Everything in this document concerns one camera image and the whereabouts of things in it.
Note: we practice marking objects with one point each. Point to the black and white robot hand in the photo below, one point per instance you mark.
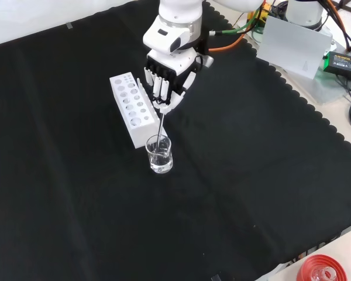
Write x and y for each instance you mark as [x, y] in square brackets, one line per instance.
[175, 64]

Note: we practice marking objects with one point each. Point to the clear glass rod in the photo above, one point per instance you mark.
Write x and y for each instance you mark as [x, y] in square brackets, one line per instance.
[161, 128]

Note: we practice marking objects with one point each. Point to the white test tube rack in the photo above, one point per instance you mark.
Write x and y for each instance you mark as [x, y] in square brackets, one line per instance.
[140, 133]

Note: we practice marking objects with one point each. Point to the small clear glass beaker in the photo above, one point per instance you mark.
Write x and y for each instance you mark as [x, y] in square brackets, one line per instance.
[163, 164]

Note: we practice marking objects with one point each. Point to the yellow stop button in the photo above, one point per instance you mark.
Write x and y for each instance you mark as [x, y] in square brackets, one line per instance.
[261, 17]

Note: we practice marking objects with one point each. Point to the clear tape strip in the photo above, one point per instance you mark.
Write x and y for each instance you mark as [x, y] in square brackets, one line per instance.
[70, 25]
[216, 278]

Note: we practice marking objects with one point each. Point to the pale board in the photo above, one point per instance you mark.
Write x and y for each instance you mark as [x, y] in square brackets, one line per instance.
[292, 47]

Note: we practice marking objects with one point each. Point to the black bench cloth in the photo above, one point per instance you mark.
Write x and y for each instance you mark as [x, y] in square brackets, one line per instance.
[76, 175]

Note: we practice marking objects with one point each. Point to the black power adapter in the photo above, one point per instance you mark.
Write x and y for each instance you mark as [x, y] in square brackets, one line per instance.
[342, 63]

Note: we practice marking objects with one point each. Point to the red ribbed round disc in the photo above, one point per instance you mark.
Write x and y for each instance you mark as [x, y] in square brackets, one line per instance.
[310, 266]

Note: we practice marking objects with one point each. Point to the small clear glass piece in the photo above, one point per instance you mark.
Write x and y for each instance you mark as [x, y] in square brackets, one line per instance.
[324, 275]

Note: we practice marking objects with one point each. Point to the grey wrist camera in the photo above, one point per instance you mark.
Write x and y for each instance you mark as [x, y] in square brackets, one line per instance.
[207, 60]

